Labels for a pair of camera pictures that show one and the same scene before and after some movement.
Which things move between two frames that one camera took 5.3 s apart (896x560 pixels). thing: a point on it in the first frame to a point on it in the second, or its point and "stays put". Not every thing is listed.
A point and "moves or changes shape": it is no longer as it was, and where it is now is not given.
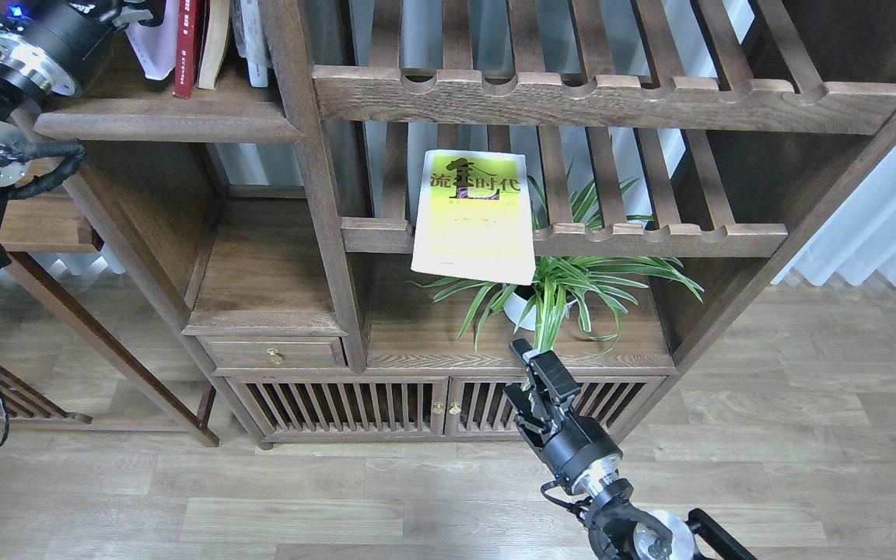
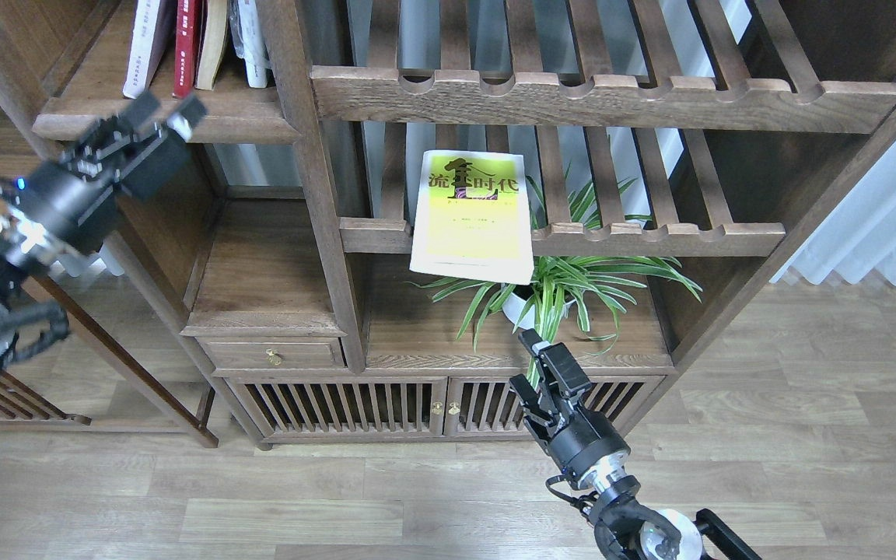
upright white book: x=250 y=40 stays put
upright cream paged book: x=216 y=43 stays put
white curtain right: x=894 y=222 stays put
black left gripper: x=60 y=43 to x=66 y=198
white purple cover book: x=155 y=46 moves or changes shape
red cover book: x=190 y=23 stays put
